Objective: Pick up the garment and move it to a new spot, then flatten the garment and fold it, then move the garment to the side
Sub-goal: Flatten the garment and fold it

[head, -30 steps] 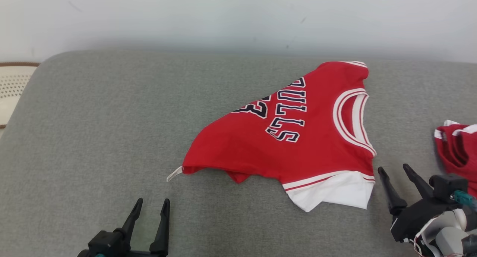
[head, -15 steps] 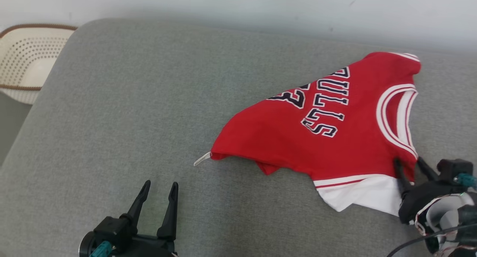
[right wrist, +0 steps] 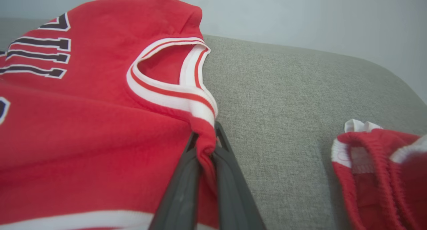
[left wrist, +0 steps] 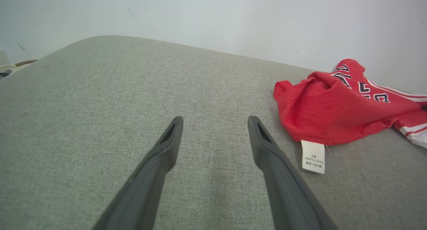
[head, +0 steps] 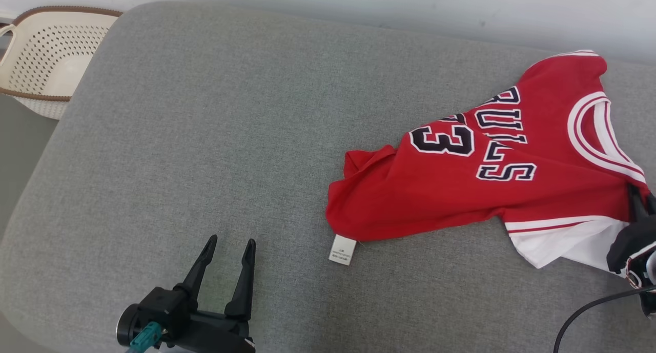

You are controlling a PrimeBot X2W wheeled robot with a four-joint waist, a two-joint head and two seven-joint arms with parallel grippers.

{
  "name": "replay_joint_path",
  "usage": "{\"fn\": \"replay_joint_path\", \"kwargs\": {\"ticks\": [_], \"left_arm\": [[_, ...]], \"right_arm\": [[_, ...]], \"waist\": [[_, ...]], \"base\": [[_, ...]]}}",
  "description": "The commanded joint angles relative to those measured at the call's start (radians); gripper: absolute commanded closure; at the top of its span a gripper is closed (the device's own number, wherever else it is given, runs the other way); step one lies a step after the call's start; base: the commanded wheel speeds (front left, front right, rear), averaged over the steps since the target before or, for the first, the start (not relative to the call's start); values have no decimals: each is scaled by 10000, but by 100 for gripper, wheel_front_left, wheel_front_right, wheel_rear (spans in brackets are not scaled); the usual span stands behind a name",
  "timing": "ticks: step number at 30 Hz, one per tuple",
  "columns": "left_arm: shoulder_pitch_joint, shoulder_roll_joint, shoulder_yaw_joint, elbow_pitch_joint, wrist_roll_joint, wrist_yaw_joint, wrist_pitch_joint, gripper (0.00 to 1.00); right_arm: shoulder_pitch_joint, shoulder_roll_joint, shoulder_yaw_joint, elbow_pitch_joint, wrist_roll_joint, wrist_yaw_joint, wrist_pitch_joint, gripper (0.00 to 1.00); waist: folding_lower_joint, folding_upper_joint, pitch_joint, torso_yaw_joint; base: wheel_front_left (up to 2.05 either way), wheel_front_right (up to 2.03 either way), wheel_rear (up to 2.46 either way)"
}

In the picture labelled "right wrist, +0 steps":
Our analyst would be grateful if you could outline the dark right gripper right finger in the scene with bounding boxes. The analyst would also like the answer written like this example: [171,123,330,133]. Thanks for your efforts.
[211,121,268,230]

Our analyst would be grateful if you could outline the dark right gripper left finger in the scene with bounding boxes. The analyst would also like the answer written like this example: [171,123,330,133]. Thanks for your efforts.
[148,132,202,230]

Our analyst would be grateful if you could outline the red jersey with white trim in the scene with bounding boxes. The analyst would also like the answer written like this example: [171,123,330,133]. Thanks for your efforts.
[0,0,219,230]

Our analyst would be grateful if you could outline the red shorts with white stripe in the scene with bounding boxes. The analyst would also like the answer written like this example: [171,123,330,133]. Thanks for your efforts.
[331,119,427,230]

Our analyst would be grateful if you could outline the grey fabric sofa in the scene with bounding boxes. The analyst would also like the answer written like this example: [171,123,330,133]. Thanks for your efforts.
[0,18,427,230]

